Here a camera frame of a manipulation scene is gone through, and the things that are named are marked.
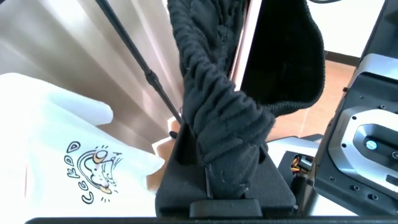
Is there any pink clothes hanger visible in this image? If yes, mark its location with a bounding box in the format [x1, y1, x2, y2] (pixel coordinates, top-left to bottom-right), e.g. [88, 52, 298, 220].
[228, 0, 262, 92]

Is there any black clothes rack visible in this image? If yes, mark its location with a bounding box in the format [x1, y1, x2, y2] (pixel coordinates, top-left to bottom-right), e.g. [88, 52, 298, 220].
[95, 0, 184, 139]

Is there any black garment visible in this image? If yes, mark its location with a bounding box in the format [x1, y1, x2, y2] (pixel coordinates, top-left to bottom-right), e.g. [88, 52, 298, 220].
[167, 0, 326, 200]

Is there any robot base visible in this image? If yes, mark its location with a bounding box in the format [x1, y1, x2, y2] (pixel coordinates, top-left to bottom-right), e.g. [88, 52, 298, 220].
[267, 0, 398, 218]

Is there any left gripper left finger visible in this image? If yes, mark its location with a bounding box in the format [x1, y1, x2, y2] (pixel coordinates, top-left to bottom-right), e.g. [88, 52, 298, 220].
[154, 123, 213, 218]

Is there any white printed t-shirt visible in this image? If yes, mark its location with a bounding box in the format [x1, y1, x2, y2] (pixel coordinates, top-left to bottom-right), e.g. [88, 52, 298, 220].
[0, 72, 165, 224]

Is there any beige curtain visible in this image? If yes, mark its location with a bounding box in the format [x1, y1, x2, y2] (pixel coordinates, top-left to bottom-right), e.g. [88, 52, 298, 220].
[0, 0, 185, 154]

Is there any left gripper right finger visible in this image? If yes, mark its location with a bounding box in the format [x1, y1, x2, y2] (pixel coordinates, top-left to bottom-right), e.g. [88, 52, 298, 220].
[244, 143, 297, 217]

